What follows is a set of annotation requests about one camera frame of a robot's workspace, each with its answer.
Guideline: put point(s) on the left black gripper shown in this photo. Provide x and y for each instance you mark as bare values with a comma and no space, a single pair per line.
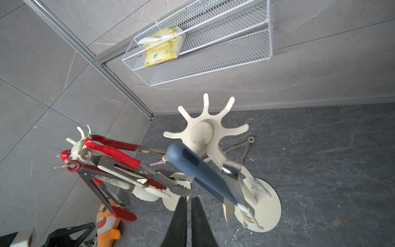
70,236

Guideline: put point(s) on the red sleeved steel tongs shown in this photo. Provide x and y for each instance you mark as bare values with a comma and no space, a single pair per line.
113,149

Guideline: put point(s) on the yellow packet in basket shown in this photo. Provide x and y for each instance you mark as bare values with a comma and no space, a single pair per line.
164,45

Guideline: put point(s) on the steel tongs with ring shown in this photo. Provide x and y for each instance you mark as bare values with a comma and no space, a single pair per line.
240,146

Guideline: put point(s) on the red handled steel tongs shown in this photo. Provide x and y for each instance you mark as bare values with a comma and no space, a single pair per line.
176,186

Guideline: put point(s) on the white wire mesh basket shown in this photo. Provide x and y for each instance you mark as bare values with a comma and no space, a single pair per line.
218,35

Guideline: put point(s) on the slim white tongs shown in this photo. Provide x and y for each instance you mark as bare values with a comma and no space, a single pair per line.
242,195

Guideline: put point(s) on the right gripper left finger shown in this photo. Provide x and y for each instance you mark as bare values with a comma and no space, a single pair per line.
176,235

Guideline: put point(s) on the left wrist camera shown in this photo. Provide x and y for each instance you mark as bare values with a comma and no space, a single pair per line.
26,238

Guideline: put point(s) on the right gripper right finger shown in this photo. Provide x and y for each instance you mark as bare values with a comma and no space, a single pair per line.
201,234

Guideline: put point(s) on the blue handled cream tongs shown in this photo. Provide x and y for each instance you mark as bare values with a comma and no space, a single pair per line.
225,187

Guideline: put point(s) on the orange monster plush toy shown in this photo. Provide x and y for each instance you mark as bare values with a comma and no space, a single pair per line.
107,227

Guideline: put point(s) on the cream utensil stand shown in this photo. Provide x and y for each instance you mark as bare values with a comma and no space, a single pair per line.
78,145
199,156

